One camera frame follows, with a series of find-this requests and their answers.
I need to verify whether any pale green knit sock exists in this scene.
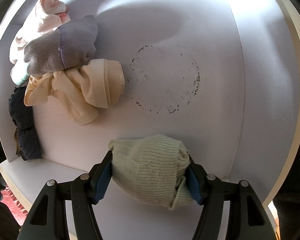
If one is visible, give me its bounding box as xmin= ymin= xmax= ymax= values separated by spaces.
xmin=108 ymin=134 xmax=193 ymax=210

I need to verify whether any red cloth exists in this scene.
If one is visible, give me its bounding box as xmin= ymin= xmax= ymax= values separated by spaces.
xmin=1 ymin=186 xmax=28 ymax=226

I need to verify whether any yellow cream cloth bundle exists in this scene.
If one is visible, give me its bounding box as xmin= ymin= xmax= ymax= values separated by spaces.
xmin=24 ymin=59 xmax=125 ymax=125

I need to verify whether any navy dark cloth bundle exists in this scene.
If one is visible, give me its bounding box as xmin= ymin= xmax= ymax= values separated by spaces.
xmin=8 ymin=86 xmax=42 ymax=161

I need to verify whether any grey lilac sock roll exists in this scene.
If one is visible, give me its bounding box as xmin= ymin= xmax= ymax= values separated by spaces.
xmin=24 ymin=15 xmax=98 ymax=76

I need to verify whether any white drawer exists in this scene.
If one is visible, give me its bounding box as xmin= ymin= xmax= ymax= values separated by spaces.
xmin=0 ymin=0 xmax=300 ymax=239

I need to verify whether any teal fluffy sock bundle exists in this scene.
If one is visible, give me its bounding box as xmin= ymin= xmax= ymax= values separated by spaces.
xmin=10 ymin=61 xmax=30 ymax=86

